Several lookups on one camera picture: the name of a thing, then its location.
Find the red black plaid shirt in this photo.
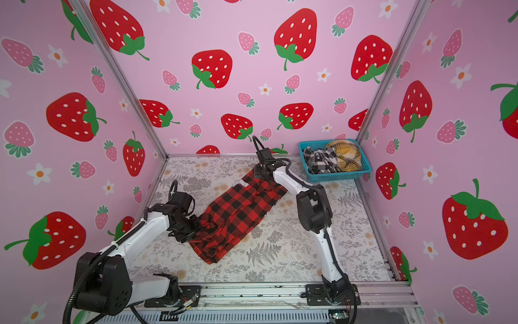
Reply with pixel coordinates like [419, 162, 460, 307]
[190, 170, 287, 264]

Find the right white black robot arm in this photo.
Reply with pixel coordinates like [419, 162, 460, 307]
[254, 148, 358, 306]

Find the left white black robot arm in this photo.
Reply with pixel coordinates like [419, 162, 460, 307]
[63, 192, 201, 322]

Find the black white plaid shirt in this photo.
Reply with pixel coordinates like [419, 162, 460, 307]
[303, 147, 339, 174]

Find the teal plastic basket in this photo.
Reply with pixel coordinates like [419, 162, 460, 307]
[299, 139, 372, 182]

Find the yellow plaid shirt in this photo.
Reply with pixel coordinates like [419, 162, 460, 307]
[326, 140, 363, 172]

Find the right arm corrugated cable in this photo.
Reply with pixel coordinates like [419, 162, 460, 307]
[251, 136, 359, 324]

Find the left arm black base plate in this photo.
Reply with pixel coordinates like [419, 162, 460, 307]
[144, 285, 202, 309]

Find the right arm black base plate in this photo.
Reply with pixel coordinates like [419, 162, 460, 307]
[300, 284, 362, 307]

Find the aluminium rail frame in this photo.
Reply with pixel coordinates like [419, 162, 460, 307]
[78, 281, 426, 324]

